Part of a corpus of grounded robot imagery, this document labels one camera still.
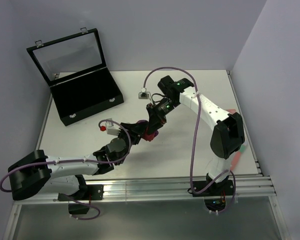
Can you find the pink patterned sock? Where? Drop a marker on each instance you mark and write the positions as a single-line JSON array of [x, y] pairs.
[[237, 155]]

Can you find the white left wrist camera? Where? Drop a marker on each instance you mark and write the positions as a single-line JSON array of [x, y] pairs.
[[108, 126]]

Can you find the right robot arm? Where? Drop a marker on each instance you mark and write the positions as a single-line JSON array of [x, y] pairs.
[[227, 128]]

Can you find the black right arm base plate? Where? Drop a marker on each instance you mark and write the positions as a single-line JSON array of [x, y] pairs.
[[224, 188]]

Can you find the aluminium frame rail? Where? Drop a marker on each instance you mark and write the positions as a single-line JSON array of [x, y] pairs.
[[169, 189]]

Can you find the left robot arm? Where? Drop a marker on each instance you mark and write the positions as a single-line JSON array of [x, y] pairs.
[[40, 173]]

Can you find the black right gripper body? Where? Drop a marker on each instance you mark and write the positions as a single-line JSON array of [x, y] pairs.
[[158, 112]]

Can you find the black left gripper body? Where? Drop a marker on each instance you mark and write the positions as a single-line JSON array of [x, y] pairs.
[[132, 137]]

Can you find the black display case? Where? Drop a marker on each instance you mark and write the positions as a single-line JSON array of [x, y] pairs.
[[75, 70]]

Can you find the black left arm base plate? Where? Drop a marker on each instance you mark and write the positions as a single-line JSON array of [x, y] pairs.
[[90, 193]]

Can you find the maroon sock with orange cuff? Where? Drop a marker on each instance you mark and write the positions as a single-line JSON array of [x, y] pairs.
[[146, 136]]

